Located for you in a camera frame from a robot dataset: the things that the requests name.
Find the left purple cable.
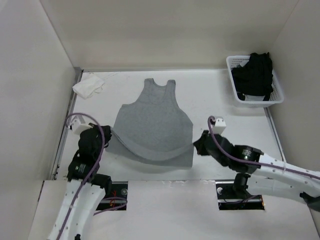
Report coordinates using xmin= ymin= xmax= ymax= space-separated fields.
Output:
xmin=53 ymin=112 xmax=128 ymax=240

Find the black tank tops pile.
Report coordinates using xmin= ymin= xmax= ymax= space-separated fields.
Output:
xmin=231 ymin=52 xmax=274 ymax=101

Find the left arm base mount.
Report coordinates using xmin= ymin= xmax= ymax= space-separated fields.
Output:
xmin=96 ymin=180 xmax=129 ymax=211

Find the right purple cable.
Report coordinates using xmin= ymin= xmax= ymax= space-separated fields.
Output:
xmin=207 ymin=115 xmax=320 ymax=181

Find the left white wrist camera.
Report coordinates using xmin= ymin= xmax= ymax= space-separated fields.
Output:
xmin=69 ymin=119 xmax=92 ymax=135

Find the white plastic basket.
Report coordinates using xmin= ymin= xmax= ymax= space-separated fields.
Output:
xmin=226 ymin=55 xmax=284 ymax=108

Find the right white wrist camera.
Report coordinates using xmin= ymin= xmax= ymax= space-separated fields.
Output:
xmin=210 ymin=116 xmax=227 ymax=135

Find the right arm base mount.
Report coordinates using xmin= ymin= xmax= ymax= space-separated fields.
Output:
xmin=215 ymin=173 xmax=265 ymax=211

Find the folded white tank top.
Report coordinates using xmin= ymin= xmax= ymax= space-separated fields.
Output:
xmin=72 ymin=75 xmax=105 ymax=100

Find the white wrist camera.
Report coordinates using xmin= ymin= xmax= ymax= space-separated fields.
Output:
xmin=210 ymin=116 xmax=227 ymax=135
xmin=69 ymin=119 xmax=92 ymax=135

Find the purple cable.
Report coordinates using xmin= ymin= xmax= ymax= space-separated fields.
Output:
xmin=207 ymin=115 xmax=320 ymax=181
xmin=53 ymin=112 xmax=128 ymax=240

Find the grey tank top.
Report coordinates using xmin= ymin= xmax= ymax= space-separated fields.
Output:
xmin=107 ymin=78 xmax=194 ymax=168

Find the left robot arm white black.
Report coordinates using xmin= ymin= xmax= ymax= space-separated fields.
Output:
xmin=47 ymin=124 xmax=112 ymax=240

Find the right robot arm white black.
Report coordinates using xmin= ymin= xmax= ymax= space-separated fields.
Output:
xmin=193 ymin=130 xmax=320 ymax=212

